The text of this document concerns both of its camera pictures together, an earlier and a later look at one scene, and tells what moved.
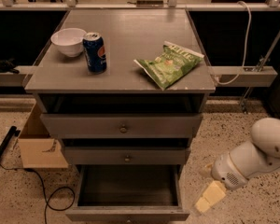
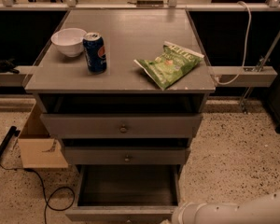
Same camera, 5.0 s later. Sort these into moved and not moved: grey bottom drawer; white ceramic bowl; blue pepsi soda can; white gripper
Moved: white gripper
Not moved: grey bottom drawer; blue pepsi soda can; white ceramic bowl
